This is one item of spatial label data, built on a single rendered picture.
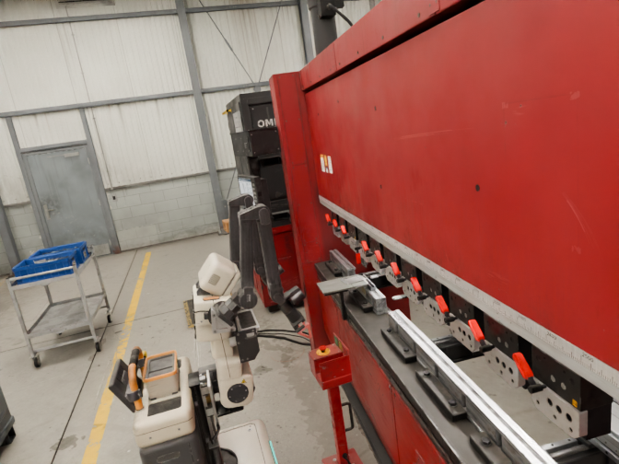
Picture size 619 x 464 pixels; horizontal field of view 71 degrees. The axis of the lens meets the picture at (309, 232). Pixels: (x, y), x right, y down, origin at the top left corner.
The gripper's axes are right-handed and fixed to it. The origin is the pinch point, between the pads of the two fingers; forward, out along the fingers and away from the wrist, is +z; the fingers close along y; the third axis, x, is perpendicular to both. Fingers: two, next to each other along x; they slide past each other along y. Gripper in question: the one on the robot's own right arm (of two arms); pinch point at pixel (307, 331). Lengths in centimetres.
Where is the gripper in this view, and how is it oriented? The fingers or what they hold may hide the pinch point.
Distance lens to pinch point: 207.1
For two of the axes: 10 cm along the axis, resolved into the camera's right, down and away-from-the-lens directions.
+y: -2.8, -1.9, 9.4
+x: -7.8, 6.1, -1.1
